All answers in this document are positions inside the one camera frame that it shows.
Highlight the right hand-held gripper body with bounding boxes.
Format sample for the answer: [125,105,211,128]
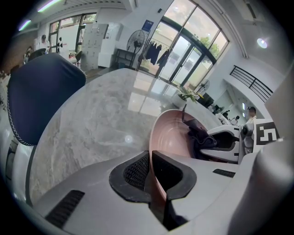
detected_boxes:
[237,121,280,163]

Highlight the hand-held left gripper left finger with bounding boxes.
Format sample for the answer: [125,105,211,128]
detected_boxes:
[32,150,170,235]

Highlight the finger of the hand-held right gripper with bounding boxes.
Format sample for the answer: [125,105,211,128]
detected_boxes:
[198,146,240,163]
[206,125,242,139]

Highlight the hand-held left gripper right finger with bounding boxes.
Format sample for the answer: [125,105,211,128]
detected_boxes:
[152,150,242,232]

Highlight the dark blue cloth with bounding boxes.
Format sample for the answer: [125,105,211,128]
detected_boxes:
[181,104,218,159]

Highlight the big pink plate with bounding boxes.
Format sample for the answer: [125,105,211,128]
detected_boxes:
[148,109,225,205]

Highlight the small black standing fan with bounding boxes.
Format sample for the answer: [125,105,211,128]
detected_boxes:
[198,79,210,94]

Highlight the small potted green plant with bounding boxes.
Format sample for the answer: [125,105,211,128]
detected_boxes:
[172,86,198,108]

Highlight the black balcony railing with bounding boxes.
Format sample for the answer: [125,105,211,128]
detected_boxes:
[230,65,274,101]

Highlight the glass entrance door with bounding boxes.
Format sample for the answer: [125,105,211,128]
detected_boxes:
[147,0,230,88]

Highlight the rack of dark clothes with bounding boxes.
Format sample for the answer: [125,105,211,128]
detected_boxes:
[145,40,172,69]

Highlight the blue upholstered chair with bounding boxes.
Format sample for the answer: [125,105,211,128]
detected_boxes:
[6,53,87,147]

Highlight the black metal rack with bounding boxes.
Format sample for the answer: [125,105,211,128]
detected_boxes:
[114,48,136,69]

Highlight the white ceiling air conditioner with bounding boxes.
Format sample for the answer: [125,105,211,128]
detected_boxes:
[243,0,258,20]

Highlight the large black standing fan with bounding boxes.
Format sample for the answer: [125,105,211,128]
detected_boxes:
[127,29,146,71]

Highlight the white storage cabinets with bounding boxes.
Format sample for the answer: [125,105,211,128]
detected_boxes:
[80,22,122,69]

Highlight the whiteboard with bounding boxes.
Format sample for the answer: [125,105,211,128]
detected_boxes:
[57,25,80,52]

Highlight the ceiling tube light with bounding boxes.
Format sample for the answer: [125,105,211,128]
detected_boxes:
[17,19,32,32]
[36,0,62,13]

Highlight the blue wall poster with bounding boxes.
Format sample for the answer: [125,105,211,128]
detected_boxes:
[141,19,154,32]

